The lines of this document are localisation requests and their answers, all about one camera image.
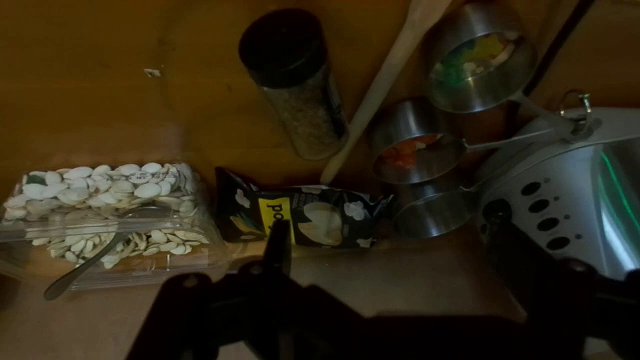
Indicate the black snack packet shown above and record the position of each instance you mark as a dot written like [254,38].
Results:
[312,217]

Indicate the clear plastic seed container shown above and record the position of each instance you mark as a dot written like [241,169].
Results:
[87,192]

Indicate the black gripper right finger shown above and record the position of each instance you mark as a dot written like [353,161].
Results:
[581,312]

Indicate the stainless steel toaster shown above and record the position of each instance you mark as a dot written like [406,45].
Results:
[572,201]

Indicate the glass spice jar black lid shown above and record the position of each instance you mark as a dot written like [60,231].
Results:
[297,86]

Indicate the small steel measuring cup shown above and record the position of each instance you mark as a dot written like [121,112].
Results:
[433,211]

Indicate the metal spoon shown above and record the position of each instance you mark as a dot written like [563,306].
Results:
[93,260]

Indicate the wooden spoon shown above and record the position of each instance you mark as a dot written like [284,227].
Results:
[383,86]

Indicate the white pumpkin seed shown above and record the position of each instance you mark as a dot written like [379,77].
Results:
[153,73]

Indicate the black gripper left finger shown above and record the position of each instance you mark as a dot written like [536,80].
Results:
[221,312]

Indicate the medium steel measuring cup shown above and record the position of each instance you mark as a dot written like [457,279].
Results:
[412,142]

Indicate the large steel measuring cup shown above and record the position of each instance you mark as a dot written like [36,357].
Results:
[481,63]

